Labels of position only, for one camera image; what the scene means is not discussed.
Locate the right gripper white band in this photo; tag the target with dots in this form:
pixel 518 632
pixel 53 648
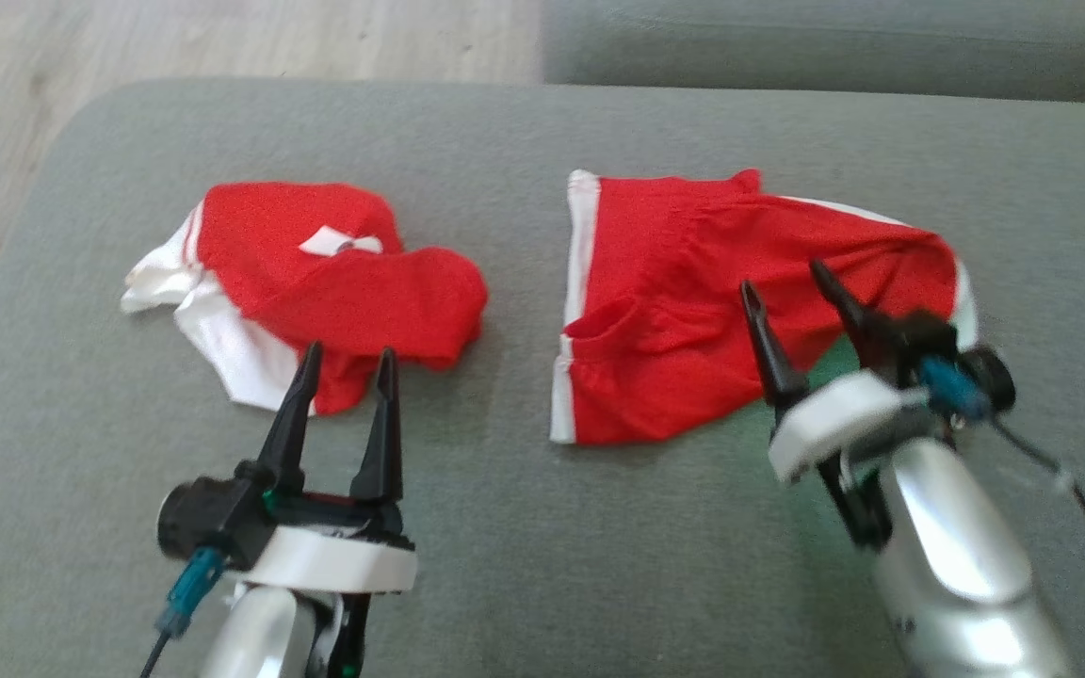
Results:
pixel 834 419

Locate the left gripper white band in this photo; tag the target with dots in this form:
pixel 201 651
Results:
pixel 335 560

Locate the red basketball jersey white sleeves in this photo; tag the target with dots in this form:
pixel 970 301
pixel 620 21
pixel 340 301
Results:
pixel 335 292

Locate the red shorts white stripe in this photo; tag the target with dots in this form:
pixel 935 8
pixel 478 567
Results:
pixel 674 282

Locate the large grey sofa ottoman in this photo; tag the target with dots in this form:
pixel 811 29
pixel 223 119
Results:
pixel 524 527

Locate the grey sofa seat cushion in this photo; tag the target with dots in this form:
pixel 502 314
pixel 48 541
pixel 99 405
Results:
pixel 834 42

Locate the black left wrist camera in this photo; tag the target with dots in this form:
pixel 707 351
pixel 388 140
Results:
pixel 208 513

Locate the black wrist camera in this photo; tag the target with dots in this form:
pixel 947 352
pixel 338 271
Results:
pixel 996 377
pixel 208 513

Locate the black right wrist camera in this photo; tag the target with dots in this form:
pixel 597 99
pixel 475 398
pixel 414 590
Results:
pixel 996 377

